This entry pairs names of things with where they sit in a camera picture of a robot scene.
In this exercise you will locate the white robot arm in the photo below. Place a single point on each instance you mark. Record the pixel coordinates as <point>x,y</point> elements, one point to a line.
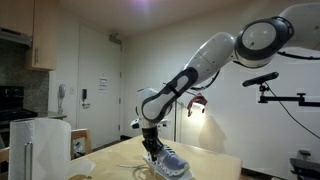
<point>254,47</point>

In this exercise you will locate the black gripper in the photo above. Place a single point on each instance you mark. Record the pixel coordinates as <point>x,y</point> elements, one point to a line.
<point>151,142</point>

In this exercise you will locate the black kitchen stove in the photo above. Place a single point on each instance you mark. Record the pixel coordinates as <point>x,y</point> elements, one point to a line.
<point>11,105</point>

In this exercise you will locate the wall telephone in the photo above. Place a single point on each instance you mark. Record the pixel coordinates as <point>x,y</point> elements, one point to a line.
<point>61,95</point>

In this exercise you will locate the paper towel roll on holder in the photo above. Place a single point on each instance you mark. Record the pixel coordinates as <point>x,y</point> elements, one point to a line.
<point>40,149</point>

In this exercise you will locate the grey blue sneaker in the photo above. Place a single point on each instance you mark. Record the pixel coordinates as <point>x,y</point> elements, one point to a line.
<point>171,161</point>

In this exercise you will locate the white door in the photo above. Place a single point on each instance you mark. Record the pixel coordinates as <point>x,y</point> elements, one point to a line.
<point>99,86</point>

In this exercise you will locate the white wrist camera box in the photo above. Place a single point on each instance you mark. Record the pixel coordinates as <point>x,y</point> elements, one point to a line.
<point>142,123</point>

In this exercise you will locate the wooden upper cabinet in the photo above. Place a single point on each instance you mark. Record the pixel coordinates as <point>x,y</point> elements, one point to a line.
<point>32,25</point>

